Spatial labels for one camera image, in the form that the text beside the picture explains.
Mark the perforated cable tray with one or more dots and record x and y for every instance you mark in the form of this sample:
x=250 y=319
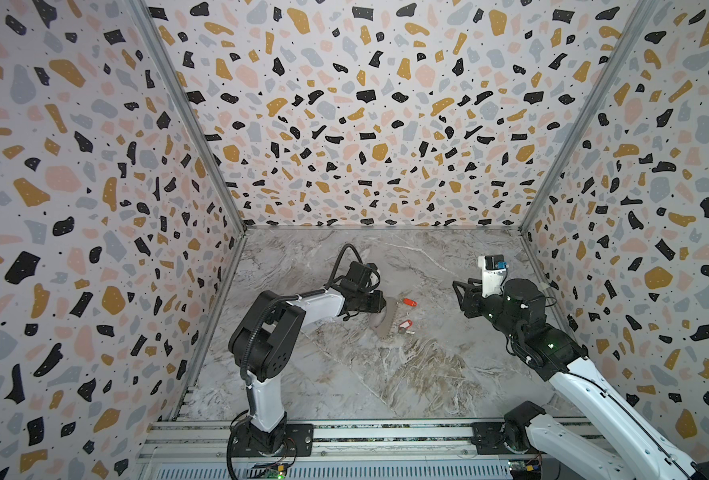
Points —
x=436 y=469

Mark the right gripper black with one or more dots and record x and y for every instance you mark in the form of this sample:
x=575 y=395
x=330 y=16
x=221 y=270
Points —
x=469 y=294

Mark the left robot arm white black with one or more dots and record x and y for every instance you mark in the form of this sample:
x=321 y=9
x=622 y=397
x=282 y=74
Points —
x=263 y=343

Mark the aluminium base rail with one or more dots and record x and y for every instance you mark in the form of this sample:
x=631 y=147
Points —
x=420 y=439

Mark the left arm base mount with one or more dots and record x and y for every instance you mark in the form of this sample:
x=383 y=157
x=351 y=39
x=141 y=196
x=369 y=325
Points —
x=288 y=438

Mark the metal keyring plate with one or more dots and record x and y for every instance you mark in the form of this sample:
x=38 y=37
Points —
x=382 y=322

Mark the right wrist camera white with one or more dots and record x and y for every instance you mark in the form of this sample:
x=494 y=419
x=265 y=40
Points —
x=495 y=271

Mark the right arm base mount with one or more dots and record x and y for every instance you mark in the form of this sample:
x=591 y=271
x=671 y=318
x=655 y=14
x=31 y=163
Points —
x=514 y=434

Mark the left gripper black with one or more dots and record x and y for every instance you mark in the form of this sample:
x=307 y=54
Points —
x=374 y=305

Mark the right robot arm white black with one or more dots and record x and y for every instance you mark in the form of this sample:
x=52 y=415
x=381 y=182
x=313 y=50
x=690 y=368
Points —
x=638 y=450

